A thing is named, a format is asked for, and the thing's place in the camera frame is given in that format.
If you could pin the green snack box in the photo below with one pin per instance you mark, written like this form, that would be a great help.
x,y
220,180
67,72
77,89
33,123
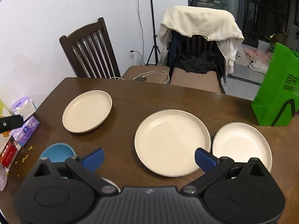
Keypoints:
x,y
4,112

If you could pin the red small box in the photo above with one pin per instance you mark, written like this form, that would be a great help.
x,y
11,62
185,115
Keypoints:
x,y
9,153

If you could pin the white plush toy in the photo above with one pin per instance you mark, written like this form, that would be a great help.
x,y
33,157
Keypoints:
x,y
258,66

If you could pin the wooden chair with clothes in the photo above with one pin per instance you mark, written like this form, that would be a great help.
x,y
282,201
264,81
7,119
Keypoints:
x,y
194,46

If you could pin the white bowl left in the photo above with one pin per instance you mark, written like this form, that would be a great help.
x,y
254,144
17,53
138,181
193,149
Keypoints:
x,y
112,183

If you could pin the purple tissue pack lower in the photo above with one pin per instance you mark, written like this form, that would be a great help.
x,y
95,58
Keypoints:
x,y
23,134

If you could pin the dark wooden chair left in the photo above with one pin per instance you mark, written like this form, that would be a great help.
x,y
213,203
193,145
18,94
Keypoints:
x,y
89,51

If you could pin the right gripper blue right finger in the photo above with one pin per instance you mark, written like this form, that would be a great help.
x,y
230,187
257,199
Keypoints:
x,y
205,160

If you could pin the purple tissue pack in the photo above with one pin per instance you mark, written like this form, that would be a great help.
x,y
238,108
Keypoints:
x,y
23,134
24,107

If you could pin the cream plate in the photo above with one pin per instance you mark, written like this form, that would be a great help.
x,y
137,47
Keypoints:
x,y
87,111
166,141
240,142

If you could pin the blue bowl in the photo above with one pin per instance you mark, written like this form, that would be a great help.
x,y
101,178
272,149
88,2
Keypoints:
x,y
56,153

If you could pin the studio light on tripod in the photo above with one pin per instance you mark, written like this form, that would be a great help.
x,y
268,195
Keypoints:
x,y
155,48

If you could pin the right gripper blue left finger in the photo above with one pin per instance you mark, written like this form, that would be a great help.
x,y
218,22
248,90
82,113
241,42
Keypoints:
x,y
93,160

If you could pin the green paper shopping bag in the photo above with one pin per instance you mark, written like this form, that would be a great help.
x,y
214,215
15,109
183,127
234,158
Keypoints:
x,y
277,100

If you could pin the purple fuzzy vase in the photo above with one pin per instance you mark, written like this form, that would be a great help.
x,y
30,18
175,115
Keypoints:
x,y
3,178

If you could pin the cream sweater on chair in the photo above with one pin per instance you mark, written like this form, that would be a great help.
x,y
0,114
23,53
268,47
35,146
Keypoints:
x,y
212,24

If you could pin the black garment on chair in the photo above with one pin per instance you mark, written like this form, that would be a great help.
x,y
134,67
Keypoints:
x,y
206,62

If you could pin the purple tissue pack upper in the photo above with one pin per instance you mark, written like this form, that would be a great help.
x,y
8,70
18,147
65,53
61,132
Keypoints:
x,y
24,107

